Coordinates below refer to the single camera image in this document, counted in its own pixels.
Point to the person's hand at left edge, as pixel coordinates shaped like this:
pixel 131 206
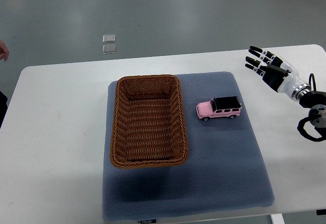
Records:
pixel 4 51

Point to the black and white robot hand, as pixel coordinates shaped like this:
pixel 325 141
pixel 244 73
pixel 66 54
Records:
pixel 279 75

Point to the pink toy car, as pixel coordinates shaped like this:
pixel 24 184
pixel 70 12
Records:
pixel 221 107

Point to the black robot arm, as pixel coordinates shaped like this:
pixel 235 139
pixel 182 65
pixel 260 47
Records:
pixel 315 101

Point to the brown wicker basket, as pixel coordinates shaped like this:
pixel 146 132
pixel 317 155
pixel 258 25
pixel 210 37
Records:
pixel 148 128

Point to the dark clothing at left edge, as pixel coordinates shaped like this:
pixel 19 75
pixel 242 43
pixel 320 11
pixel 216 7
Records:
pixel 3 107

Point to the upper metal floor plate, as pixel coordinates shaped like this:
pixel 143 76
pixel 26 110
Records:
pixel 108 38

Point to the blue-grey padded mat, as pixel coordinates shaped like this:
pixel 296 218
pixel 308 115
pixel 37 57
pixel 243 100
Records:
pixel 224 170

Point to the white table leg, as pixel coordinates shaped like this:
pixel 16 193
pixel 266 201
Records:
pixel 277 219

